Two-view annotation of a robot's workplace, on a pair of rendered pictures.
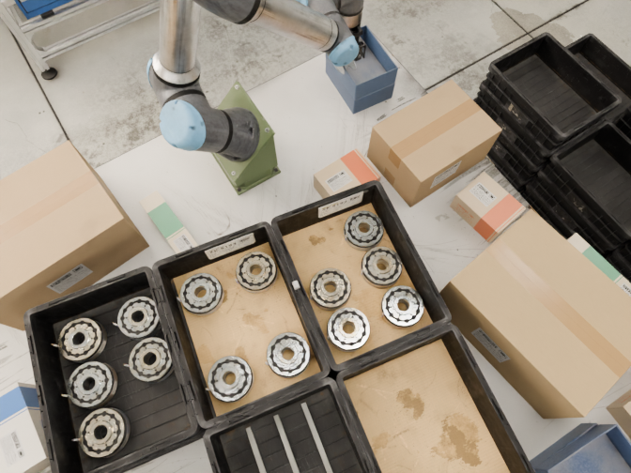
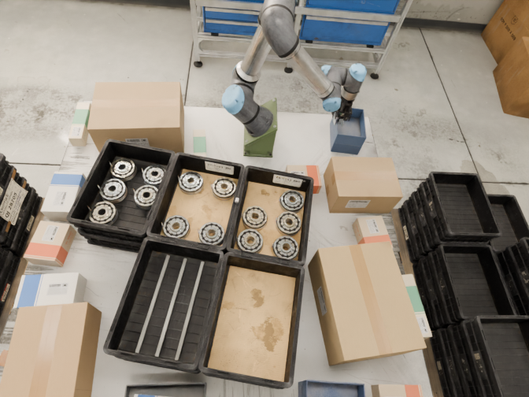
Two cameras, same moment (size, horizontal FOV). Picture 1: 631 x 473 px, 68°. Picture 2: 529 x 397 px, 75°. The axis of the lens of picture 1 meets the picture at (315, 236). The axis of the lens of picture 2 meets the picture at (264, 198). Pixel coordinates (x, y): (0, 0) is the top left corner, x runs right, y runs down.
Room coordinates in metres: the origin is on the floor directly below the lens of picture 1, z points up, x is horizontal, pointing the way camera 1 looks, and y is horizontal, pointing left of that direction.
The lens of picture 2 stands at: (-0.28, -0.31, 2.12)
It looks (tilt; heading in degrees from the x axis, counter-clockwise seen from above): 59 degrees down; 22
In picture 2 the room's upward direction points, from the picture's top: 11 degrees clockwise
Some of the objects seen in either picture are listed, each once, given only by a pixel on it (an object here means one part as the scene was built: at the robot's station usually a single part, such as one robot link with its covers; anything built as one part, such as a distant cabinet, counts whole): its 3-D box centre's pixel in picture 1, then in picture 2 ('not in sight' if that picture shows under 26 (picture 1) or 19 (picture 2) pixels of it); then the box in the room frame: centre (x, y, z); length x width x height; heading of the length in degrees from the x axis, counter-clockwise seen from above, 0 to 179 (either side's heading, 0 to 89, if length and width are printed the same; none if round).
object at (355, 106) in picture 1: (359, 77); (345, 135); (1.08, -0.15, 0.74); 0.20 x 0.15 x 0.07; 27
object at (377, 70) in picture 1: (360, 62); (349, 125); (1.08, -0.15, 0.81); 0.20 x 0.15 x 0.07; 27
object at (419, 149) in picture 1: (431, 144); (360, 185); (0.79, -0.35, 0.78); 0.30 x 0.22 x 0.16; 124
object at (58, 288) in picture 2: not in sight; (52, 292); (-0.33, 0.45, 0.75); 0.20 x 0.12 x 0.09; 126
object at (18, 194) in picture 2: not in sight; (12, 201); (-0.12, 1.18, 0.41); 0.31 x 0.02 x 0.16; 33
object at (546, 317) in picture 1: (537, 313); (360, 302); (0.27, -0.57, 0.80); 0.40 x 0.30 x 0.20; 40
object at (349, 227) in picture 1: (363, 228); (292, 200); (0.48, -0.13, 0.86); 0.10 x 0.10 x 0.01
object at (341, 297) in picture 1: (330, 287); (255, 217); (0.32, -0.04, 0.86); 0.10 x 0.10 x 0.01
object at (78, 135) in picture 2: not in sight; (81, 124); (0.33, 1.00, 0.73); 0.24 x 0.06 x 0.06; 36
